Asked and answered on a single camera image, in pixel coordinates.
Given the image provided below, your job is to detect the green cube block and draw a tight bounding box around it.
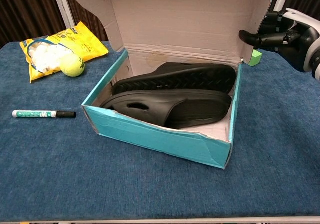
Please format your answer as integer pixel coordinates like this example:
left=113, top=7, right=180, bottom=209
left=248, top=49, right=263, bottom=67

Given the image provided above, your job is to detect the blue table cloth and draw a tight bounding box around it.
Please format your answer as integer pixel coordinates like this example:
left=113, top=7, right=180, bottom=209
left=0, top=41, right=320, bottom=220

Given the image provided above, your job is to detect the yellow bag of cotton balls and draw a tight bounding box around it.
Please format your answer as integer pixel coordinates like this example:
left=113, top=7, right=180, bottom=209
left=19, top=21, right=110, bottom=84

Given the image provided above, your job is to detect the black rubber slipper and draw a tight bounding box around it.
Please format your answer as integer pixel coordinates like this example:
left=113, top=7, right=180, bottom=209
left=100, top=89, right=233, bottom=130
left=111, top=61, right=237, bottom=95

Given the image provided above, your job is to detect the green white marker pen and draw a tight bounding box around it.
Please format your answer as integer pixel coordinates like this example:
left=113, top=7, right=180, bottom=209
left=11, top=109, right=77, bottom=119

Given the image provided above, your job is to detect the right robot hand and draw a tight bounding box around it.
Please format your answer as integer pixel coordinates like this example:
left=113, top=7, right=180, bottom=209
left=238, top=8, right=320, bottom=72

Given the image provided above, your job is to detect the light blue cardboard shoe box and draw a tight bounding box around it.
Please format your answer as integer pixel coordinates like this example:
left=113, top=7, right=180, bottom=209
left=66, top=0, right=277, bottom=170

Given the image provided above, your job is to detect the yellow-green tennis ball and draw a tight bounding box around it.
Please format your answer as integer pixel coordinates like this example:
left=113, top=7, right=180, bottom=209
left=59, top=53, right=86, bottom=78

